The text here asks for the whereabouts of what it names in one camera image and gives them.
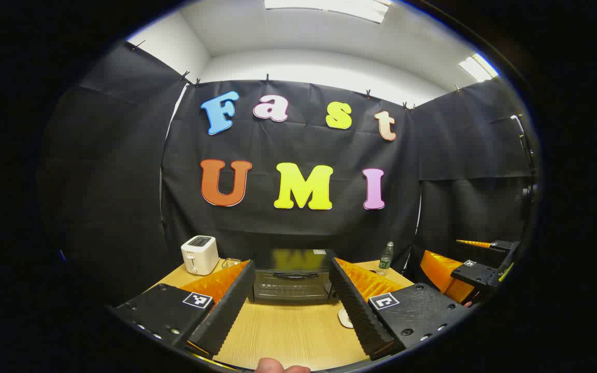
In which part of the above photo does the black electric oven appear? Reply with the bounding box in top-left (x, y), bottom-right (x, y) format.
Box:
top-left (249, 249), bottom-right (338, 304)

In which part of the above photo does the clear plastic water bottle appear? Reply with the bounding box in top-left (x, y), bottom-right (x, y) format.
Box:
top-left (378, 241), bottom-right (395, 276)

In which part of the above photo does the black backdrop cloth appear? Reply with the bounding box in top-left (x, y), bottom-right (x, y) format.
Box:
top-left (39, 41), bottom-right (537, 306)

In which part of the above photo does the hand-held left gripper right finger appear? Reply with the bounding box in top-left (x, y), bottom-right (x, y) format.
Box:
top-left (328, 257), bottom-right (474, 362)

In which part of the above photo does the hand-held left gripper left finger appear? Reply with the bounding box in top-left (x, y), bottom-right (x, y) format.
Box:
top-left (111, 260), bottom-right (256, 358)

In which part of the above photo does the white toaster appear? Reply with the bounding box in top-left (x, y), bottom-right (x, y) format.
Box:
top-left (181, 236), bottom-right (220, 276)

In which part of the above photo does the ceiling light panel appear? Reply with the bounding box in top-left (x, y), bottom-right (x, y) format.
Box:
top-left (458, 53), bottom-right (499, 82)
top-left (264, 0), bottom-right (391, 24)

